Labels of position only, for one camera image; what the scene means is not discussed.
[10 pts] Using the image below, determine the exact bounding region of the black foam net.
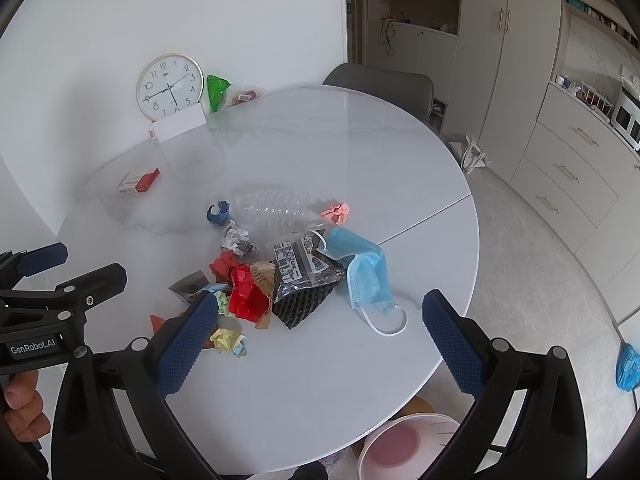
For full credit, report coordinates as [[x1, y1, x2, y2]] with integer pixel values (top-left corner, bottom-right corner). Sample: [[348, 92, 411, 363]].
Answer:
[[272, 284, 335, 330]]

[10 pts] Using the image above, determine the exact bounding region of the person's left hand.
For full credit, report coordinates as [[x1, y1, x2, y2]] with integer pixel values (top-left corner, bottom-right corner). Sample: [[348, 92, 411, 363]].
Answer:
[[4, 370, 51, 442]]

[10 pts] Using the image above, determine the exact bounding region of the grey printed plastic bag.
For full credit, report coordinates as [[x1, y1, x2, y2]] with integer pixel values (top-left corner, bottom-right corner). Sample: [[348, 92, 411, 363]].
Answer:
[[267, 231, 346, 302]]

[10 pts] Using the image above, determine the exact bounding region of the clear plastic bottle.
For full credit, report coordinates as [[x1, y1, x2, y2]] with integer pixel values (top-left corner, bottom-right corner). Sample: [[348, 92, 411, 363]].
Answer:
[[231, 188, 323, 238]]

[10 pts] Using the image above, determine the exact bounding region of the red white small box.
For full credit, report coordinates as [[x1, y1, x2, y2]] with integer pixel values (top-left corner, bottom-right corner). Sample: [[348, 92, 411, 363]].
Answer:
[[117, 168, 160, 194]]

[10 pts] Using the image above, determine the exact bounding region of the round white wall clock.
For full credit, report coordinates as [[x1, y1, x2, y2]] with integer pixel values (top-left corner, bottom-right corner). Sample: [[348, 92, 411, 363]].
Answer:
[[136, 53, 205, 122]]

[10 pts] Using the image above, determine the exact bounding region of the blue surgical mask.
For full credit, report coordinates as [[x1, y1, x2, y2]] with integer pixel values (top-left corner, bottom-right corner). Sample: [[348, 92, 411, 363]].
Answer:
[[316, 226, 408, 338]]

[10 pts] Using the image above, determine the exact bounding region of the pink paper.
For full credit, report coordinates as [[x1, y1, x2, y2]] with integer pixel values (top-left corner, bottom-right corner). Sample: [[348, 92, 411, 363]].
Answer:
[[321, 203, 350, 226]]

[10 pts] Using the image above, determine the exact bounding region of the tall beige wardrobe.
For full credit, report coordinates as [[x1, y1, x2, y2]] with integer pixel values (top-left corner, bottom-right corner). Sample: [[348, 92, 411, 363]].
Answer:
[[444, 0, 561, 181]]

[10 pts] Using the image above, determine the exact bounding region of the red paper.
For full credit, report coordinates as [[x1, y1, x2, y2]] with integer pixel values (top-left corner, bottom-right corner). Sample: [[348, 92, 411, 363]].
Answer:
[[209, 250, 248, 284]]

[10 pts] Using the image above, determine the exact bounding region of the white card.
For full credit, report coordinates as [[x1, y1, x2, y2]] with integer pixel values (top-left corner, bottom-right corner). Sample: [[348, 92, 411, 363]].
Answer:
[[149, 103, 206, 143]]

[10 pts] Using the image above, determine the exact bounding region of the yellow green paper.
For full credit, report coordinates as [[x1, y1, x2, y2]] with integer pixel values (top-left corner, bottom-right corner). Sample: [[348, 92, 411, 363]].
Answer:
[[208, 327, 247, 359]]

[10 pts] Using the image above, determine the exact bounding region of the grey dining chair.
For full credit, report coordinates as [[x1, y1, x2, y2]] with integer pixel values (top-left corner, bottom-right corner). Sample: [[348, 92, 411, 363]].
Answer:
[[323, 63, 434, 122]]

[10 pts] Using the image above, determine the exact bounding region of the green plastic bag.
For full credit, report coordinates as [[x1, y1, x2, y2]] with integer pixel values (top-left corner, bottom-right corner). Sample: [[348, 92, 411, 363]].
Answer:
[[206, 75, 231, 113]]

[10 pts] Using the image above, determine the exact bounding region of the white printed paper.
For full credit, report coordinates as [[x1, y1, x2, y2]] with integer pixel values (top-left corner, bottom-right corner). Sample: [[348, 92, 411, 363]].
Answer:
[[220, 220, 257, 257]]

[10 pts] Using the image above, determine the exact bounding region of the red snack packet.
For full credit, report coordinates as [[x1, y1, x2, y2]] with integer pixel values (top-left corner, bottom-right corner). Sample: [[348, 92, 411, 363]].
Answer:
[[227, 89, 262, 107]]

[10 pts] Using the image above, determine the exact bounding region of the pink white trash bin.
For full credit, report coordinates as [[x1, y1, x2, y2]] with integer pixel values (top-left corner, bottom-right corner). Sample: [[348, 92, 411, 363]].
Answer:
[[357, 413, 459, 480]]

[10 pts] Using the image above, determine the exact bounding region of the red torn cardboard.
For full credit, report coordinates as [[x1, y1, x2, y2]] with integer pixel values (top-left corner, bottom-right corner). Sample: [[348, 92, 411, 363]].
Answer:
[[228, 266, 270, 324]]

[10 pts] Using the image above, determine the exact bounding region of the white tote bag on floor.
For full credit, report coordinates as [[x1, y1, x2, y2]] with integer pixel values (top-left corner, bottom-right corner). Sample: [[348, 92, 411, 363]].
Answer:
[[447, 136, 487, 174]]

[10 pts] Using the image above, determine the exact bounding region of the brown torn carton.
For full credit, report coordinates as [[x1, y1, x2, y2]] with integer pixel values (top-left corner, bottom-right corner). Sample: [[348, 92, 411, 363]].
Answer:
[[250, 261, 277, 330]]

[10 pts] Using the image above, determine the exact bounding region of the blue plastic bag on floor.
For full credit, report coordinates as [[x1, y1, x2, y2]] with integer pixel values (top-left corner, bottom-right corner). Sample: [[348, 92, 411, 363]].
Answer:
[[615, 344, 640, 391]]

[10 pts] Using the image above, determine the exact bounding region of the beige drawer cabinet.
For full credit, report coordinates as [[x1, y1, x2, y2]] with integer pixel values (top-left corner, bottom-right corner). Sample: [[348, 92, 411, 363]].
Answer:
[[510, 82, 639, 323]]

